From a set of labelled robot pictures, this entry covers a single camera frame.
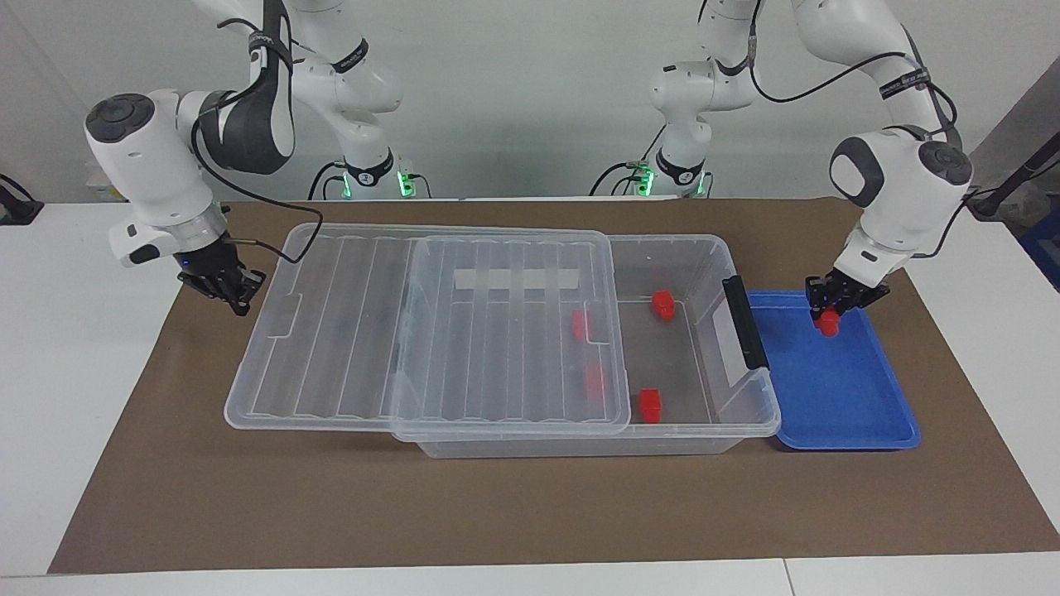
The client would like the clear ribbed box lid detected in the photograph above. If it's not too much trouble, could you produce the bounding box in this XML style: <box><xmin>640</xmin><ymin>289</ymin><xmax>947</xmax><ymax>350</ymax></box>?
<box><xmin>224</xmin><ymin>222</ymin><xmax>632</xmax><ymax>440</ymax></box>

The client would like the blue plastic tray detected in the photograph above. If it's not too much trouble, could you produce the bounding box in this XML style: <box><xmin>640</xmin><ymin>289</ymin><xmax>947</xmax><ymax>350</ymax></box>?
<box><xmin>745</xmin><ymin>288</ymin><xmax>923</xmax><ymax>452</ymax></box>

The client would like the clear plastic storage box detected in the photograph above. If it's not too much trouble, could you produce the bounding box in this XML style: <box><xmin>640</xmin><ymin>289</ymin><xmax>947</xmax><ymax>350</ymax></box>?
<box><xmin>389</xmin><ymin>233</ymin><xmax>782</xmax><ymax>459</ymax></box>

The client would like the blue crate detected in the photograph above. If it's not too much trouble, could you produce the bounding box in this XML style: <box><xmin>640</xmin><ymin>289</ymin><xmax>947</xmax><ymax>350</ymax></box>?
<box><xmin>1019</xmin><ymin>207</ymin><xmax>1060</xmax><ymax>292</ymax></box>

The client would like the brown paper table mat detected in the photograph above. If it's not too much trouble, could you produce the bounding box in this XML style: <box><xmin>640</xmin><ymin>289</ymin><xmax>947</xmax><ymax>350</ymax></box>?
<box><xmin>47</xmin><ymin>197</ymin><xmax>1060</xmax><ymax>574</ymax></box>

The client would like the black box latch handle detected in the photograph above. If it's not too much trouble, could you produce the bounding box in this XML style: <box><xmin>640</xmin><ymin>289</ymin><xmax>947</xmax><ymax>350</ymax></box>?
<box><xmin>722</xmin><ymin>276</ymin><xmax>769</xmax><ymax>371</ymax></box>

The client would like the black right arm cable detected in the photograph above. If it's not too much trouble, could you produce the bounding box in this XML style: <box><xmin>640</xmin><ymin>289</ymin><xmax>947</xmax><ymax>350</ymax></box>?
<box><xmin>192</xmin><ymin>17</ymin><xmax>325</xmax><ymax>264</ymax></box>

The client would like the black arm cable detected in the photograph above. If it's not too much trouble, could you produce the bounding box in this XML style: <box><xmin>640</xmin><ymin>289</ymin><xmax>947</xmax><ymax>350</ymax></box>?
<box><xmin>745</xmin><ymin>0</ymin><xmax>974</xmax><ymax>262</ymax></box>
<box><xmin>192</xmin><ymin>17</ymin><xmax>325</xmax><ymax>264</ymax></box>

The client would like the black base cable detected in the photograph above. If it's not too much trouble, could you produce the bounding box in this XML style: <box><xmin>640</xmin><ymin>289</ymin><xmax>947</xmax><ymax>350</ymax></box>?
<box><xmin>590</xmin><ymin>160</ymin><xmax>663</xmax><ymax>198</ymax></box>
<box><xmin>308</xmin><ymin>160</ymin><xmax>347</xmax><ymax>201</ymax></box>

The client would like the black camera stand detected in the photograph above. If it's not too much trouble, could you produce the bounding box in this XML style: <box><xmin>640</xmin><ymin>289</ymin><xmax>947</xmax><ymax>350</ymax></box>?
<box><xmin>969</xmin><ymin>137</ymin><xmax>1060</xmax><ymax>220</ymax></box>

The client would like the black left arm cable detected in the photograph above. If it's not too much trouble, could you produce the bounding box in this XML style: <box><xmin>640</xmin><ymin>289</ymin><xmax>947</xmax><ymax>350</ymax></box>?
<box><xmin>745</xmin><ymin>0</ymin><xmax>974</xmax><ymax>262</ymax></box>

